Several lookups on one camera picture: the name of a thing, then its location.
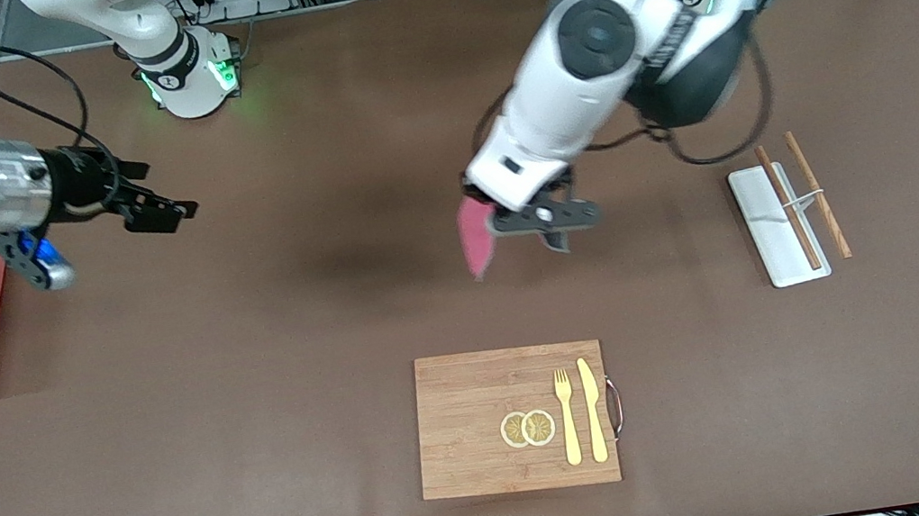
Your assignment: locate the brown wooden chopstick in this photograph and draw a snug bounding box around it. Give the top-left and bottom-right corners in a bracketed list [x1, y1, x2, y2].
[782, 125, 853, 266]
[753, 139, 824, 277]

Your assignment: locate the yellow knife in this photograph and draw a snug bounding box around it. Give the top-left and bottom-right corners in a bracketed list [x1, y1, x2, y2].
[576, 356, 611, 465]

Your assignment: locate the bamboo cutting board with handle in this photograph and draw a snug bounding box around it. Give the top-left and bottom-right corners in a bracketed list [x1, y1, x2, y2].
[402, 329, 635, 511]

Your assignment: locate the lemon slice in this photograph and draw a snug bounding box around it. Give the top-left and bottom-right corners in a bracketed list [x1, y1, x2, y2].
[497, 410, 534, 451]
[518, 406, 560, 449]

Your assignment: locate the yellow fork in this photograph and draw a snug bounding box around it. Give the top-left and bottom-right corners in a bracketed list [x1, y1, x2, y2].
[551, 367, 585, 468]

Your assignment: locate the white rectangular tray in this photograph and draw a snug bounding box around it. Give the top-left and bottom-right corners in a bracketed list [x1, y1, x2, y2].
[726, 157, 835, 294]

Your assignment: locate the magenta cloth with grey backing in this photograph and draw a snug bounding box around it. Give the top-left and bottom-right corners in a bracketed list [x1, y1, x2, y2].
[453, 194, 506, 284]

